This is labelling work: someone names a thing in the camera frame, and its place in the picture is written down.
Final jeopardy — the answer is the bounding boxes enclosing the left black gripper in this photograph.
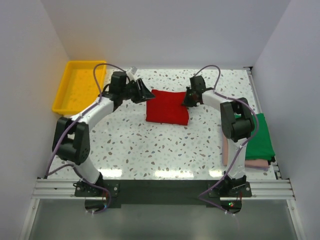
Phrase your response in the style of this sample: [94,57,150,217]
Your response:
[120,78,155,105]

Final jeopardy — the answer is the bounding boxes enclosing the red t shirt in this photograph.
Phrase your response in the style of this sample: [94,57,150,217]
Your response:
[146,89,189,126]

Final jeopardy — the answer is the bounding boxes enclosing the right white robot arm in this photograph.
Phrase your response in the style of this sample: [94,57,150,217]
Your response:
[182,76,259,197]

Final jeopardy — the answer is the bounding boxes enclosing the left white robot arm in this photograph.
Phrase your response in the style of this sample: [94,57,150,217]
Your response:
[52,67,156,196]

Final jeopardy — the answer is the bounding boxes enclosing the yellow plastic bin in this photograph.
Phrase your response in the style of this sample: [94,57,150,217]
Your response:
[51,60,107,116]

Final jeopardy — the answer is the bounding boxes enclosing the pink folded t shirt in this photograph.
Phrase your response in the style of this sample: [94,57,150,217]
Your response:
[222,135,269,170]

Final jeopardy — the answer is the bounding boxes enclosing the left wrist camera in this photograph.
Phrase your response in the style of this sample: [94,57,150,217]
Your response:
[126,66,138,81]

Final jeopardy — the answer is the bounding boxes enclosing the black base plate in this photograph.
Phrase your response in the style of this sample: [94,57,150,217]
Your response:
[73,180,252,211]

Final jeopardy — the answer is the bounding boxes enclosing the aluminium frame rail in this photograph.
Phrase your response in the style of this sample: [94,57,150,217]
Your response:
[31,179,296,200]

